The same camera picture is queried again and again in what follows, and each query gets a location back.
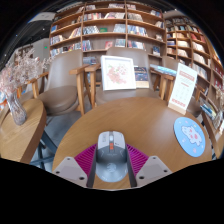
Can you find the tall wooden bookshelf with poster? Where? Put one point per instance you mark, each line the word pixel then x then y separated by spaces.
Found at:
pixel 195 50

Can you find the dark-covered book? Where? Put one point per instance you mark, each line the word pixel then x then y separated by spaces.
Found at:
pixel 141 76

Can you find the vase with pale dried flowers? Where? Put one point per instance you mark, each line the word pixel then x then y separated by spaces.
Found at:
pixel 219 116

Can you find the grey computer mouse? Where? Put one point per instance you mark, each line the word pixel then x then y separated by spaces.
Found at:
pixel 111 160

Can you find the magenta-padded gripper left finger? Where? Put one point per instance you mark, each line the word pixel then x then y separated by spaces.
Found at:
pixel 71 168

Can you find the wide wooden bookshelf with books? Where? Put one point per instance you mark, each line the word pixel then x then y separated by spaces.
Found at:
pixel 106 30

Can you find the white hanging ceiling sign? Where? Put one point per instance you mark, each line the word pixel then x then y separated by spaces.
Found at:
pixel 41 17

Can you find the stack of books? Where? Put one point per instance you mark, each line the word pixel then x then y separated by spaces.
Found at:
pixel 209 110

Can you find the round light blue mouse pad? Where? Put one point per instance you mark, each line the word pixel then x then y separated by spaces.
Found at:
pixel 189 136

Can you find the white and red sign stand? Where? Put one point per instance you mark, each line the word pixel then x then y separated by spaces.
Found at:
pixel 182 88

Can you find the light blue book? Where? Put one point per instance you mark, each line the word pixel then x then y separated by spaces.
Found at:
pixel 163 69

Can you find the white framed floral picture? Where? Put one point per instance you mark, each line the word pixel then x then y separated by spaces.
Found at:
pixel 118 73

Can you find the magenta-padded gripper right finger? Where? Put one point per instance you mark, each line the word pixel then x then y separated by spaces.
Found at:
pixel 151 168

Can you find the glass vase with pink flowers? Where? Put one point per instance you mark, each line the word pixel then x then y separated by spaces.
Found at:
pixel 16 111

